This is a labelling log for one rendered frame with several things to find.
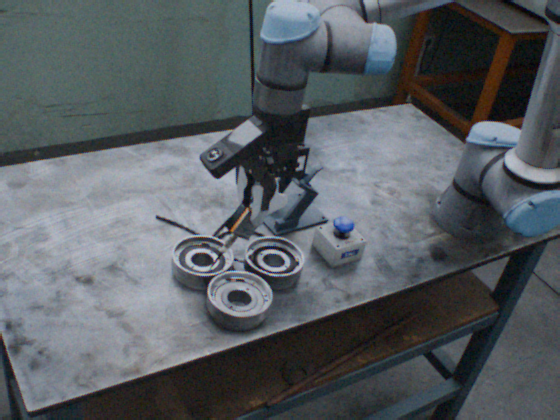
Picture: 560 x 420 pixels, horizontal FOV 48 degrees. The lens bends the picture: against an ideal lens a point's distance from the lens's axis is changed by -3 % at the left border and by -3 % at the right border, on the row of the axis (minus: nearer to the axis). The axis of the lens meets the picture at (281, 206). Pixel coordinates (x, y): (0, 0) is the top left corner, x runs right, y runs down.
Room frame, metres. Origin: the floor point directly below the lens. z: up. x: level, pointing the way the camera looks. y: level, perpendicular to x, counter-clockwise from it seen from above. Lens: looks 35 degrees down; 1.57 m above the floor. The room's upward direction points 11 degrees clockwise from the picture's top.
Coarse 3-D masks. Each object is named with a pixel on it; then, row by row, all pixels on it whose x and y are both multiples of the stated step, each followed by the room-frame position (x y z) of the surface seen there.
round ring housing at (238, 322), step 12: (216, 276) 0.79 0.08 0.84; (228, 276) 0.81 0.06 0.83; (240, 276) 0.82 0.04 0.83; (252, 276) 0.82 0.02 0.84; (216, 288) 0.78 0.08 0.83; (228, 288) 0.78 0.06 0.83; (240, 288) 0.79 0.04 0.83; (264, 288) 0.80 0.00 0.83; (228, 300) 0.78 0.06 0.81; (240, 300) 0.79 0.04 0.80; (252, 300) 0.77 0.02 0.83; (264, 300) 0.78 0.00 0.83; (216, 312) 0.73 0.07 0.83; (228, 312) 0.72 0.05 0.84; (264, 312) 0.74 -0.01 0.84; (228, 324) 0.72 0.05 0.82; (240, 324) 0.72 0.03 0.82; (252, 324) 0.72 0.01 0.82
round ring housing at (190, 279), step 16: (192, 240) 0.88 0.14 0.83; (208, 240) 0.89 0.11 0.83; (176, 256) 0.84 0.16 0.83; (192, 256) 0.85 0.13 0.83; (208, 256) 0.86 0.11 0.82; (224, 256) 0.86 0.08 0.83; (176, 272) 0.80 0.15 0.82; (192, 272) 0.79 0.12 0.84; (224, 272) 0.81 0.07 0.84; (192, 288) 0.80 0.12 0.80
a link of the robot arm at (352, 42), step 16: (336, 16) 0.93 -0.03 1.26; (352, 16) 0.93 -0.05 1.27; (336, 32) 0.87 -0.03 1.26; (352, 32) 0.88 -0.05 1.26; (368, 32) 0.89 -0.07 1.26; (384, 32) 0.90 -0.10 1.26; (336, 48) 0.86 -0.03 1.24; (352, 48) 0.86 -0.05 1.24; (368, 48) 0.87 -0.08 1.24; (384, 48) 0.88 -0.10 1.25; (336, 64) 0.86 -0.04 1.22; (352, 64) 0.86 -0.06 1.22; (368, 64) 0.87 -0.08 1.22; (384, 64) 0.88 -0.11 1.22
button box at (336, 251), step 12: (324, 228) 0.98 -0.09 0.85; (324, 240) 0.95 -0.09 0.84; (336, 240) 0.95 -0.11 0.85; (348, 240) 0.96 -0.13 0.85; (360, 240) 0.96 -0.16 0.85; (324, 252) 0.95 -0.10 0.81; (336, 252) 0.92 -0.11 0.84; (348, 252) 0.94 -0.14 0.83; (360, 252) 0.96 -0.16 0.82; (336, 264) 0.93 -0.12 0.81
